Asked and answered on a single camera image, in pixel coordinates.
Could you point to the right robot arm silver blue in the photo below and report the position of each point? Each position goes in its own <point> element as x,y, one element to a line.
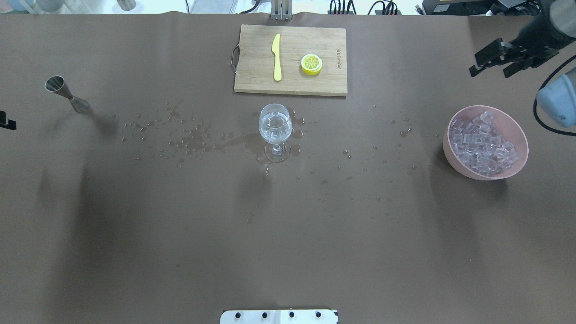
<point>555,101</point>

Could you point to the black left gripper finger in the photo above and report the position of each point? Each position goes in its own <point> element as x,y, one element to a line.
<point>7,123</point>

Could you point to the clear ice cubes pile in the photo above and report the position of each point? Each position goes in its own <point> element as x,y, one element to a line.
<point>480,146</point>

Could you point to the pink bowl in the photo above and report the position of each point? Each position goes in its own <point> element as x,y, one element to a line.
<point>509,129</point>

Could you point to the steel jigger measuring cup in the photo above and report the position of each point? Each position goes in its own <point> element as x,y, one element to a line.
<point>57,85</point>

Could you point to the clear wine glass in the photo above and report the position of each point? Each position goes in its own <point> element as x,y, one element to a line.
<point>275,127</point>

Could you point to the yellow lemon slice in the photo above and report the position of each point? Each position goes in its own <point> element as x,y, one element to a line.
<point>311,64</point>

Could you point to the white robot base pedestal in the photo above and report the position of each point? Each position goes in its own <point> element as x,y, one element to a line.
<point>285,316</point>

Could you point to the bamboo cutting board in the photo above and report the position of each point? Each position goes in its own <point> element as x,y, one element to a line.
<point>254,69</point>

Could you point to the yellow plastic knife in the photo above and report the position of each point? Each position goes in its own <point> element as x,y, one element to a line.
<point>275,49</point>

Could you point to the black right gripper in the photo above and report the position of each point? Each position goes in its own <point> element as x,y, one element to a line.
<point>538,39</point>

